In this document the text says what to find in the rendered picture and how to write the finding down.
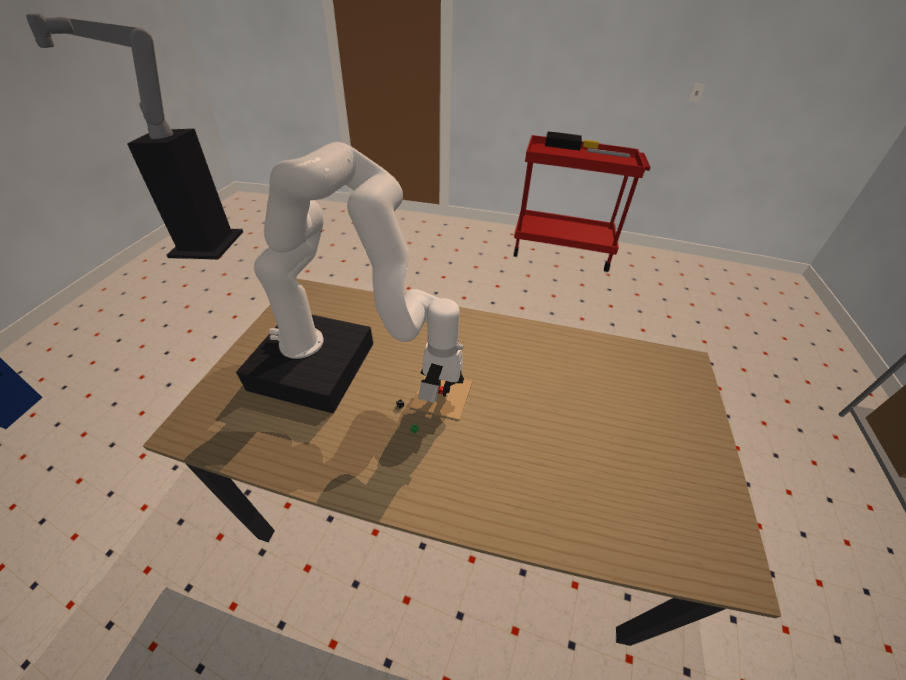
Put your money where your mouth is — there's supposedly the tan flat mat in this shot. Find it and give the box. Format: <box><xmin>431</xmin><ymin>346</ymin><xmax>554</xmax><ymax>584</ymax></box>
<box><xmin>410</xmin><ymin>379</ymin><xmax>472</xmax><ymax>420</ymax></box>

